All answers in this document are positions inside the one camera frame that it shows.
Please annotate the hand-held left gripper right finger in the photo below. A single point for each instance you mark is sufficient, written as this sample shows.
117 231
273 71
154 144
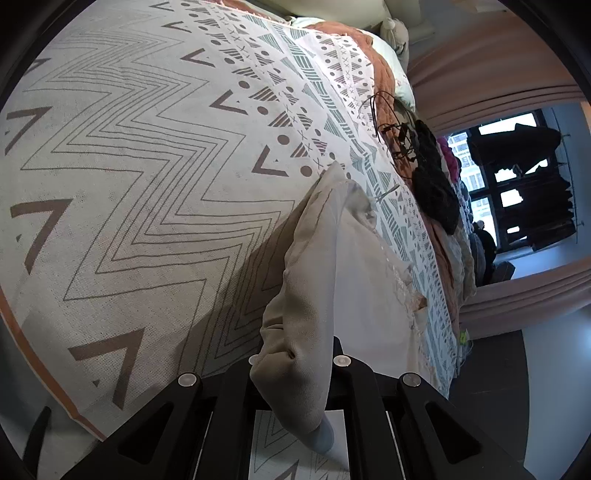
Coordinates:
360 406

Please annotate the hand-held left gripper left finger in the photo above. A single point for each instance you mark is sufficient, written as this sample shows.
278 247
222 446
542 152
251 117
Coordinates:
231 415

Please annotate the beige long-sleeved garment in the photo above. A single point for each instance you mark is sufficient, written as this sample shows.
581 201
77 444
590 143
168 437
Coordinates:
332 286

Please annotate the pink clothes pile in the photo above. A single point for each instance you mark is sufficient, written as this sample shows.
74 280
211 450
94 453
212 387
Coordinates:
450 157

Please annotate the hanging dark clothes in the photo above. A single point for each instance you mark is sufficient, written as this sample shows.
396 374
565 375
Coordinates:
535 198

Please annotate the small green item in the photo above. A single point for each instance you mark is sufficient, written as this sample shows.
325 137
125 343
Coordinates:
462 337

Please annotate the crumpled beige sheet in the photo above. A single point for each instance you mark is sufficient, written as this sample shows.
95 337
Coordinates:
459 258

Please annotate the pink curtain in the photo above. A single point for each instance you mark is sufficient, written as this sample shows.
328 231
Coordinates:
485 78
521 295

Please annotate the dark chair back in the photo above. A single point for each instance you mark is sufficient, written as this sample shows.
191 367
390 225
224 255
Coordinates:
504 271

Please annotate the black knit garment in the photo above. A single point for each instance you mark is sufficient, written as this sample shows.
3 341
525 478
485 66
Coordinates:
436 189

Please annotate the white geometric patterned blanket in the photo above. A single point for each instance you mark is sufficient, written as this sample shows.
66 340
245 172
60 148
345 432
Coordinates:
138 184

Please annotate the black framed window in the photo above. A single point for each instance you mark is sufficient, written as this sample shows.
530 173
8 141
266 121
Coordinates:
478 184

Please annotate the rust brown quilt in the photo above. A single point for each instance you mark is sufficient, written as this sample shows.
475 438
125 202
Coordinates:
381 78

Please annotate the pale green pillow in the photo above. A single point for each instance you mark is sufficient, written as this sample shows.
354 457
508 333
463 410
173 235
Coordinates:
392 74

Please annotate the grey stuffed toy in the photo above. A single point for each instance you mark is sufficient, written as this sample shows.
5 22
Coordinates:
396 34

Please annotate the beige upholstered headboard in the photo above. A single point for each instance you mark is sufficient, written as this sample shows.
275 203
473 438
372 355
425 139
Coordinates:
323 7

